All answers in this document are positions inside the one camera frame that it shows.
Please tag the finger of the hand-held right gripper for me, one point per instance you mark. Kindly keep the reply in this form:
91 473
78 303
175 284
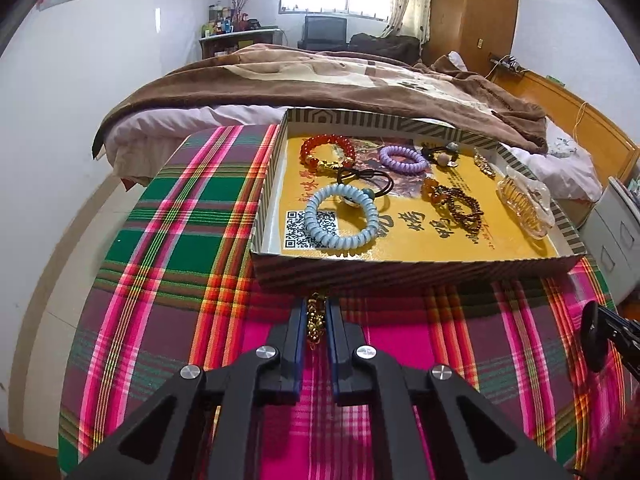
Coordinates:
622 332

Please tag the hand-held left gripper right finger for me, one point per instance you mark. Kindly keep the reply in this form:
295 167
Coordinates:
334 345

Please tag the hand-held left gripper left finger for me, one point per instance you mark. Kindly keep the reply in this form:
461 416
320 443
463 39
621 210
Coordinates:
300 342

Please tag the black wristband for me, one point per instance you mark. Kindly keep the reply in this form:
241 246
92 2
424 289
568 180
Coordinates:
590 340

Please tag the striped cardboard box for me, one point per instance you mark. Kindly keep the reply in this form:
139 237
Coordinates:
400 272

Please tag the small gold hair clip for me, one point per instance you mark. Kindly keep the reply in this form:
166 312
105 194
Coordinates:
484 164

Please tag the grey cabinet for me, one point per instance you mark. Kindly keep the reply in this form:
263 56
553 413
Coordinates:
615 235

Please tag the plaid cloth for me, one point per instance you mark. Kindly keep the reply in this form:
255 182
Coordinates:
175 270

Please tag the clear hair claw clip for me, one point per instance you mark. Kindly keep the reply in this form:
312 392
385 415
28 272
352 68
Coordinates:
527 202

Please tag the floral pillow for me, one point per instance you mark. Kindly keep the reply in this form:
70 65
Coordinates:
565 155

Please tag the wooden headboard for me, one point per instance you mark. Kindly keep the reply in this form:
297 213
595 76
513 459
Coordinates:
575 110

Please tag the white bedsheet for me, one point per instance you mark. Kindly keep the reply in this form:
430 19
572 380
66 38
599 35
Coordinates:
165 125

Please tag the brown blanket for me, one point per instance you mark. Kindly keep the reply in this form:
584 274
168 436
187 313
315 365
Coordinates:
300 80

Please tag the power strip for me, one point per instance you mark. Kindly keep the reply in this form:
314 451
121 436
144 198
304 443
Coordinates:
506 62

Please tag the dark bag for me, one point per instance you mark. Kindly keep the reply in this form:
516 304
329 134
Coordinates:
385 46

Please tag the desk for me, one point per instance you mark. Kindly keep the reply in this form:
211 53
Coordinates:
240 42

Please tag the black chair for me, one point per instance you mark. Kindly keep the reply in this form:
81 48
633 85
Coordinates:
325 30

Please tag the group of bottles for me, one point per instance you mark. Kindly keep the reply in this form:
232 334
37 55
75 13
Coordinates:
225 22

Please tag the wooden wardrobe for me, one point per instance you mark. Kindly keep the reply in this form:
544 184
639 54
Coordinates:
475 10

